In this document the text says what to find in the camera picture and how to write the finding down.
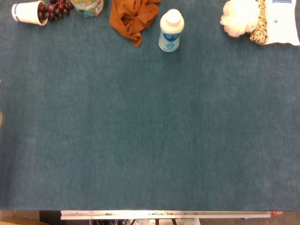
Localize blue felt table mat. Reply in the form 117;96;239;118
0;0;300;211

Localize white plastic bottle blue label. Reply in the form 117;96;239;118
158;8;185;53

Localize orange brown cloth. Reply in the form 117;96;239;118
109;0;162;48

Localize clear glass jar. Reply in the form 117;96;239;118
70;0;105;18

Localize white mesh bath sponge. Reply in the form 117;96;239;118
219;0;259;38

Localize dark red grape bunch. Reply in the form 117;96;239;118
37;0;75;22

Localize white paper cup blue stripe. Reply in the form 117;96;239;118
11;0;49;26

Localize white plastic package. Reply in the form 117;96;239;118
265;0;300;46

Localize brown cardboard box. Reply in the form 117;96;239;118
0;216;50;225

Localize aluminium profile rail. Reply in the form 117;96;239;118
60;210;284;220

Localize beige braided rope bundle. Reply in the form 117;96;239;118
249;0;270;45

